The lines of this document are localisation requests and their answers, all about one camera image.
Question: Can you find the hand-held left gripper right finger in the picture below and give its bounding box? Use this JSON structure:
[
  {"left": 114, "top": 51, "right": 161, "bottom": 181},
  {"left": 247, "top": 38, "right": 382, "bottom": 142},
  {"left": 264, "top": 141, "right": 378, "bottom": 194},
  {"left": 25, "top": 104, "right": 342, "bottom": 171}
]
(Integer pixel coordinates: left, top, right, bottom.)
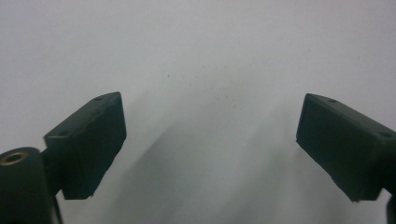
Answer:
[{"left": 295, "top": 92, "right": 396, "bottom": 203}]

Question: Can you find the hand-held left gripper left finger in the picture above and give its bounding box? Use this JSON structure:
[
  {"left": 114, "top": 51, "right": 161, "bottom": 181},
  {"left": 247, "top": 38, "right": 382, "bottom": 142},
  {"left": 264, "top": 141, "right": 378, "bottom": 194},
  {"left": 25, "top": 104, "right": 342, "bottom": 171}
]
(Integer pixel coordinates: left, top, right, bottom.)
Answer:
[{"left": 43, "top": 91, "right": 128, "bottom": 201}]

